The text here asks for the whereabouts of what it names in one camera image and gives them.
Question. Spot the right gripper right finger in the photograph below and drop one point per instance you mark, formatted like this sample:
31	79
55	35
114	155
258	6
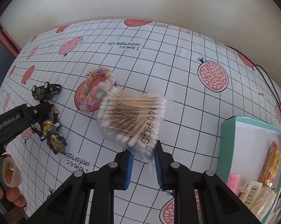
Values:
165	175

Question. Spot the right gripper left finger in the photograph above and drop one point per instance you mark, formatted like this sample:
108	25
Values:
124	170

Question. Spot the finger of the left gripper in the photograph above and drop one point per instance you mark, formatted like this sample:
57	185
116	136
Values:
38	114

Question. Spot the black toy car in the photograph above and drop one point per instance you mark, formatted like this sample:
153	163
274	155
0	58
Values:
46	91

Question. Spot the cotton swab bag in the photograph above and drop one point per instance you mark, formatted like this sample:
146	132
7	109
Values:
132	121

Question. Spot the cream plastic hair clip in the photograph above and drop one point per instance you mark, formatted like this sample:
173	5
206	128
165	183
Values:
249	193

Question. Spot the person's left hand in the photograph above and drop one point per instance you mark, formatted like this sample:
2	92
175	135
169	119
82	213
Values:
12	179

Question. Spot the teal rimmed white tray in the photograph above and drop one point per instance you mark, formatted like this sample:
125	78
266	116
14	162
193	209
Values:
243	149

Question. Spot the rice cracker snack packet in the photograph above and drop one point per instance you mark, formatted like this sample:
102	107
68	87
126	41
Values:
271	165

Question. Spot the beige snack bag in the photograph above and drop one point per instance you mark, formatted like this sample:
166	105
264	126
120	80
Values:
263	203

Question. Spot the red window frame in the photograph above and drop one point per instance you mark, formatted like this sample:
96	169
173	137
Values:
8	42

